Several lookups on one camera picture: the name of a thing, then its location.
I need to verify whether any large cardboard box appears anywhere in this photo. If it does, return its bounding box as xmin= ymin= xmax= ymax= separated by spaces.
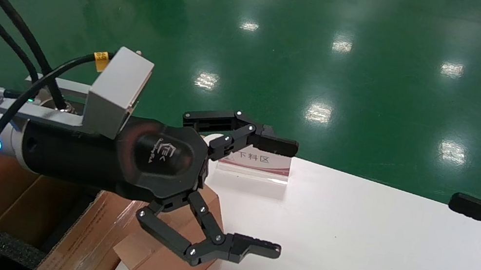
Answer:
xmin=0 ymin=154 xmax=163 ymax=270

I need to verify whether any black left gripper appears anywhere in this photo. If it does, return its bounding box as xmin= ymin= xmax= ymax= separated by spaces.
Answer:
xmin=6 ymin=75 xmax=304 ymax=270

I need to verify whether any black foam insert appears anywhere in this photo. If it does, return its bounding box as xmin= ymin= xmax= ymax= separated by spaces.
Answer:
xmin=0 ymin=230 xmax=50 ymax=270

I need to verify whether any acrylic sign with Chinese text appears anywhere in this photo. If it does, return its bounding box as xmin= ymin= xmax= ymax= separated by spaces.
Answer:
xmin=213 ymin=141 xmax=293 ymax=186

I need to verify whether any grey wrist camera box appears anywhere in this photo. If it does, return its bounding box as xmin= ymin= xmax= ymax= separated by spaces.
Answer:
xmin=80 ymin=41 xmax=157 ymax=145

